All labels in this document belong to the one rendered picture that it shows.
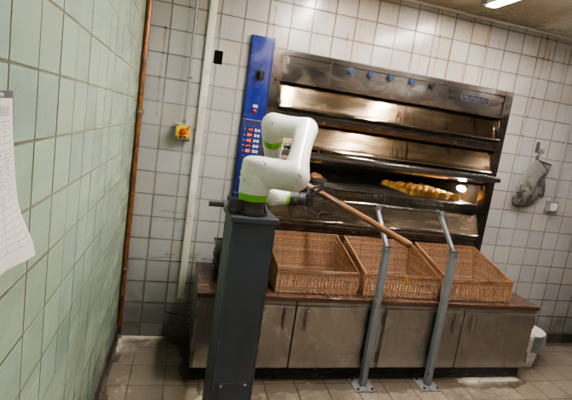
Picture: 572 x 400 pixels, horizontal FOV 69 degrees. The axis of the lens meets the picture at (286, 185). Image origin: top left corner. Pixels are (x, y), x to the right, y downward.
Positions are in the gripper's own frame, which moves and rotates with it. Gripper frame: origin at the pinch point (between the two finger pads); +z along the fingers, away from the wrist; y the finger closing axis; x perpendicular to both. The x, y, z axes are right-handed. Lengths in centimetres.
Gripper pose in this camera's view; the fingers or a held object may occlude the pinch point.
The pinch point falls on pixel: (330, 202)
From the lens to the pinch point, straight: 247.2
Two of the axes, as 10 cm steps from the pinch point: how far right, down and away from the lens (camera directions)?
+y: -1.4, 9.8, 1.4
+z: 9.6, 1.0, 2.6
